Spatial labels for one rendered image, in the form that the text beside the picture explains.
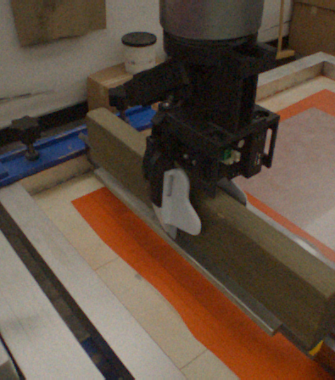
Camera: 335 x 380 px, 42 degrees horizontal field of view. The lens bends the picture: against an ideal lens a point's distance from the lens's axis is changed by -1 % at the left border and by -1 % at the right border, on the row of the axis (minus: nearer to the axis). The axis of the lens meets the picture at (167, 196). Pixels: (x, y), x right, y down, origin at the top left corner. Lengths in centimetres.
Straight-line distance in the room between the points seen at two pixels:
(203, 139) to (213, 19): 9
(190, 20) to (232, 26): 3
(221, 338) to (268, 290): 12
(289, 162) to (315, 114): 19
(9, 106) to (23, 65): 24
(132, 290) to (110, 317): 7
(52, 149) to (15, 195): 10
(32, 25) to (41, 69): 28
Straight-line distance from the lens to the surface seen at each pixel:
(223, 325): 50
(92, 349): 53
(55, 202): 65
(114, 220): 61
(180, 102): 37
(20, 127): 63
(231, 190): 43
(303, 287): 36
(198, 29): 31
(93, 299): 47
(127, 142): 49
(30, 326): 40
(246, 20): 32
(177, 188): 40
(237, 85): 31
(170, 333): 49
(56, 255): 52
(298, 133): 82
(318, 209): 66
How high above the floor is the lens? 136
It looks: 39 degrees down
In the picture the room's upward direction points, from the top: straight up
